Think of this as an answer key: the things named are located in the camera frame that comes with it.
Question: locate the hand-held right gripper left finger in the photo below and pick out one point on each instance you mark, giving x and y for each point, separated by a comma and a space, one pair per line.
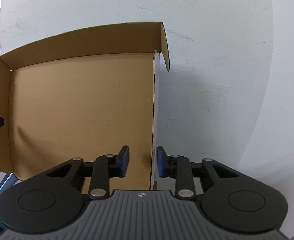
124, 162

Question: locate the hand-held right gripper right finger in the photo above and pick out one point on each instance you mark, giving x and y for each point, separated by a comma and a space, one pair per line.
160, 162

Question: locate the blue cardboard box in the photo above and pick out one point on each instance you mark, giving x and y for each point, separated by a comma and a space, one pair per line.
82, 110

